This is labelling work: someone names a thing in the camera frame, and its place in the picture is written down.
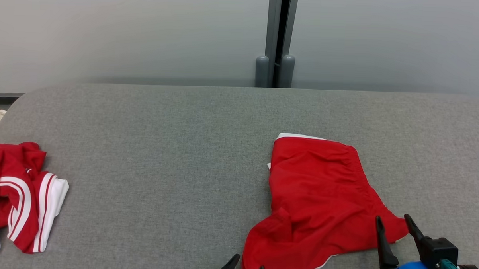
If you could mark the red and white jersey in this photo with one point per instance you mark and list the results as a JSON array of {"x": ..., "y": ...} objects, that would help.
[{"x": 19, "y": 170}]

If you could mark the red shorts with white trim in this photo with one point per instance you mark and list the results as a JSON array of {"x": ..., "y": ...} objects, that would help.
[{"x": 317, "y": 201}]

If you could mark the grey cylindrical bumper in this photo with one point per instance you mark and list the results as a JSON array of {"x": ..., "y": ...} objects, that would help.
[
  {"x": 261, "y": 71},
  {"x": 287, "y": 71}
]

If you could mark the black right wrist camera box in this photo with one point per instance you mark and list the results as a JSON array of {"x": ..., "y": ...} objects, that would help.
[{"x": 438, "y": 251}]

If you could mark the grey partition post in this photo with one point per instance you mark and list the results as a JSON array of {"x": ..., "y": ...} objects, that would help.
[{"x": 281, "y": 28}]

